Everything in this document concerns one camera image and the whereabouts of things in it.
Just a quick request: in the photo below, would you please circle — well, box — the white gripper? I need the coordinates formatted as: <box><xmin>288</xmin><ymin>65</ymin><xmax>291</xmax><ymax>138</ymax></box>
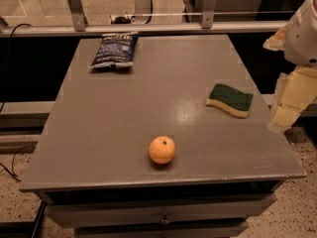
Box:
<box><xmin>263</xmin><ymin>0</ymin><xmax>317</xmax><ymax>132</ymax></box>

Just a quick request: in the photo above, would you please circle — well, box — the orange fruit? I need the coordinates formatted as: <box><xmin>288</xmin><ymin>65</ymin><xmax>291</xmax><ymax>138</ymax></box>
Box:
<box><xmin>149</xmin><ymin>136</ymin><xmax>176</xmax><ymax>165</ymax></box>

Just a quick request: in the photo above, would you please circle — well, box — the blue chip bag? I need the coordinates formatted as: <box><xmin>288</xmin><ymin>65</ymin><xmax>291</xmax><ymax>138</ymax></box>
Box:
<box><xmin>90</xmin><ymin>32</ymin><xmax>139</xmax><ymax>69</ymax></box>

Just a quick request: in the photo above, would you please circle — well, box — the green yellow sponge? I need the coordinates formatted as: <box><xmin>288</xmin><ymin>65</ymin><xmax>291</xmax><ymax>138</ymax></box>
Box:
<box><xmin>206</xmin><ymin>83</ymin><xmax>254</xmax><ymax>118</ymax></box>

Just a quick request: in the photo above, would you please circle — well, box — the grey table with drawers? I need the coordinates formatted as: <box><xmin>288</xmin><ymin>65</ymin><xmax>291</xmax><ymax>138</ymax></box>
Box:
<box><xmin>21</xmin><ymin>36</ymin><xmax>304</xmax><ymax>238</ymax></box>

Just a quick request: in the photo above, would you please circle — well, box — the drawer pull knob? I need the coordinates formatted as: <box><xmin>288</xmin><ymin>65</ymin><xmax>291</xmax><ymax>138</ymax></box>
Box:
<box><xmin>159</xmin><ymin>215</ymin><xmax>171</xmax><ymax>225</ymax></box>

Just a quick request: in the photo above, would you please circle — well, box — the metal guard rail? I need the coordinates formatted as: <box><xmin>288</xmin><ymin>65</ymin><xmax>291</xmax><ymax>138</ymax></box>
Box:
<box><xmin>0</xmin><ymin>0</ymin><xmax>290</xmax><ymax>38</ymax></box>

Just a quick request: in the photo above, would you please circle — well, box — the black cable on floor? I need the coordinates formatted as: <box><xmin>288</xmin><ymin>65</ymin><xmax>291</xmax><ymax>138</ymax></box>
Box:
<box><xmin>0</xmin><ymin>23</ymin><xmax>38</xmax><ymax>182</ymax></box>

